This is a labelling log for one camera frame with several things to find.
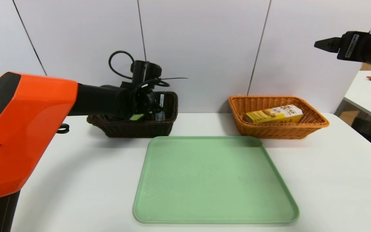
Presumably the light green plastic tray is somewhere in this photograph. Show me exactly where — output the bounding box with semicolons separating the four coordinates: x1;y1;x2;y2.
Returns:
133;136;300;224

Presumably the orange wicker basket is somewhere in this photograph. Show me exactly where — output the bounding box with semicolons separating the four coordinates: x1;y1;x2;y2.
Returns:
228;96;329;140

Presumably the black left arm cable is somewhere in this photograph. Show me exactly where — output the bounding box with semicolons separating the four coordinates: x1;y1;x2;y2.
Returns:
108;51;170;88

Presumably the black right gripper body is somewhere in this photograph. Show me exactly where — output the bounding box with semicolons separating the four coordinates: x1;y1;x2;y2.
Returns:
337;31;371;67

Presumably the dark brown wicker basket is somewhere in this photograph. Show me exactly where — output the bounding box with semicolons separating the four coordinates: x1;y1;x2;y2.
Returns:
87;92;179;138

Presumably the yellow snack box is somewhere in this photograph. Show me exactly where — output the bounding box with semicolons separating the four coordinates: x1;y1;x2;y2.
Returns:
245;105;303;124

